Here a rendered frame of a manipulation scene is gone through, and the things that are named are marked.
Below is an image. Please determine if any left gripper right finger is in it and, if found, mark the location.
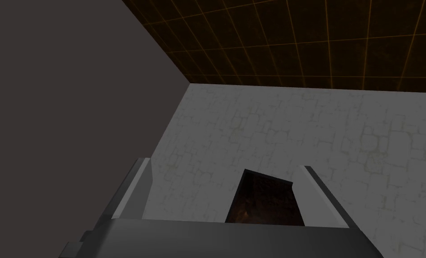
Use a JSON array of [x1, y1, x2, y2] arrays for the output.
[[292, 165, 350, 229]]

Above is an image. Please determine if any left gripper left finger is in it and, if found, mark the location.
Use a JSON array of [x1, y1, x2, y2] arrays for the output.
[[111, 157, 153, 220]]

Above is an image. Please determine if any dark brown door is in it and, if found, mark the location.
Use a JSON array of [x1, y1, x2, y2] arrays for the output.
[[225, 169, 305, 227]]

